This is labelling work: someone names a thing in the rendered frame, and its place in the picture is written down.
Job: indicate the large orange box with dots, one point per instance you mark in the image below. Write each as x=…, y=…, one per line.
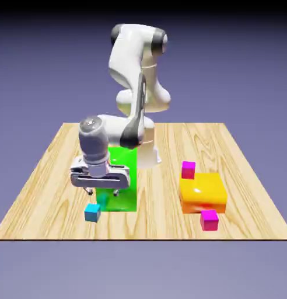
x=203, y=192

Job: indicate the small cyan cube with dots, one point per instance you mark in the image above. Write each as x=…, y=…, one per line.
x=92, y=212

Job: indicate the large green box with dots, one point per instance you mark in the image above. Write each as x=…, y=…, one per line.
x=124, y=198

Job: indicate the small magenta cube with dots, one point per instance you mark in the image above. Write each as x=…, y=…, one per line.
x=209, y=220
x=188, y=170

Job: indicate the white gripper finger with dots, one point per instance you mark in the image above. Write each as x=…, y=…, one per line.
x=115, y=192
x=89, y=191

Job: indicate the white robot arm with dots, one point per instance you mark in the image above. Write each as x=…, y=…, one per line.
x=127, y=58

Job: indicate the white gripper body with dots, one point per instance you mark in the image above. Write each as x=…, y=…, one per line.
x=121, y=178

